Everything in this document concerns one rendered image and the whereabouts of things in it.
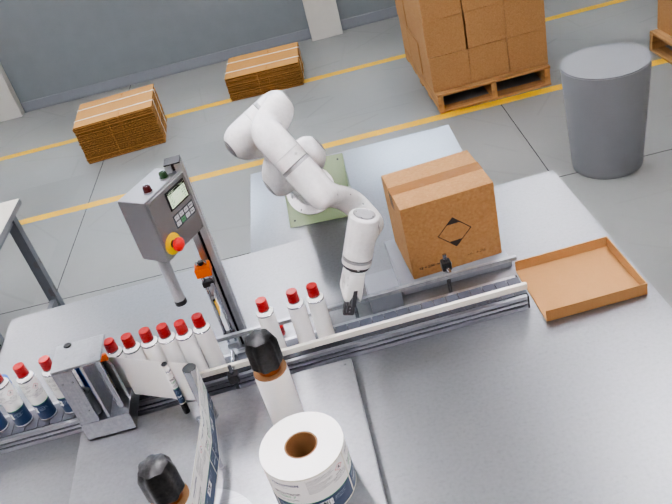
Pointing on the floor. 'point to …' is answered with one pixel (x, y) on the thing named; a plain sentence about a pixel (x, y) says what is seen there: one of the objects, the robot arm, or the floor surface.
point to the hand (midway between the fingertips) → (348, 308)
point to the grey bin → (607, 108)
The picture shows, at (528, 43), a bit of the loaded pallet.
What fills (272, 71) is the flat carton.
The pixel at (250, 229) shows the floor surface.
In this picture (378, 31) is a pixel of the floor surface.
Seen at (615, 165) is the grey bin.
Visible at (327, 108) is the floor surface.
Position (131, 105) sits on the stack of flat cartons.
